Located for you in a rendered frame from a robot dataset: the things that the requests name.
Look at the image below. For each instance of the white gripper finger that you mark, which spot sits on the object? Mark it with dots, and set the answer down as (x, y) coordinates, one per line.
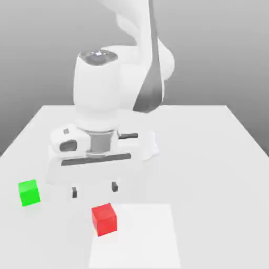
(74, 192)
(114, 186)

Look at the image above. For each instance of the small red cube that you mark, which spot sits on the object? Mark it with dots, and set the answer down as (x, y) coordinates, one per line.
(104, 219)

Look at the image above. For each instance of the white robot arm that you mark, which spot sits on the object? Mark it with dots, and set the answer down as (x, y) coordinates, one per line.
(94, 88)

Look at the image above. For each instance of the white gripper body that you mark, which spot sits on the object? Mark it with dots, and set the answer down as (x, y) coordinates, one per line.
(92, 171)

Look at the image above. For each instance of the small green cube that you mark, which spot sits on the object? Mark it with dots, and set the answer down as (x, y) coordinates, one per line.
(29, 193)

